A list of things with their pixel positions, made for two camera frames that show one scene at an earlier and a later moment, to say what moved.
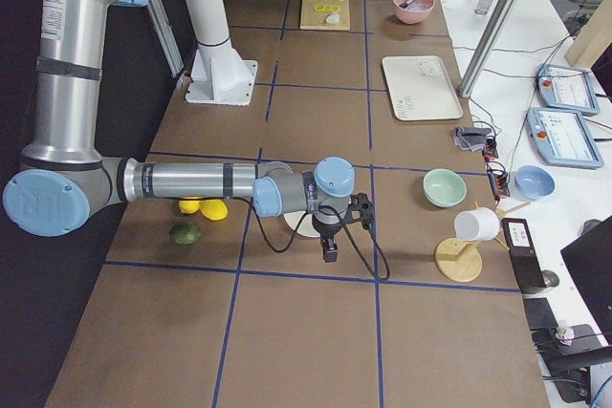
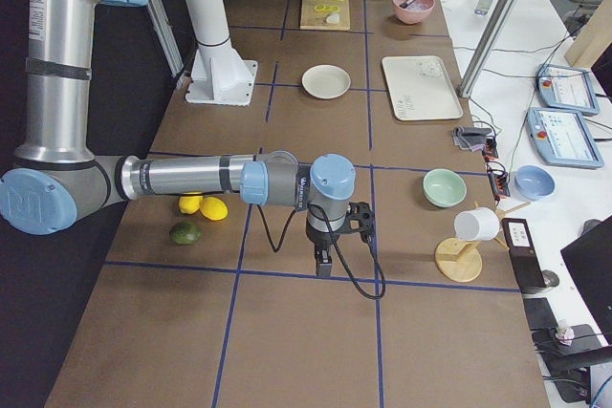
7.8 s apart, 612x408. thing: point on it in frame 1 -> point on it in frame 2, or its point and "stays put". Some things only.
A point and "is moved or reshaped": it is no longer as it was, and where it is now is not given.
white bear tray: x=421 y=88 stays put
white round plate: x=307 y=226 is moved or reshaped
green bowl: x=444 y=187 stays put
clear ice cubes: x=416 y=7 stays put
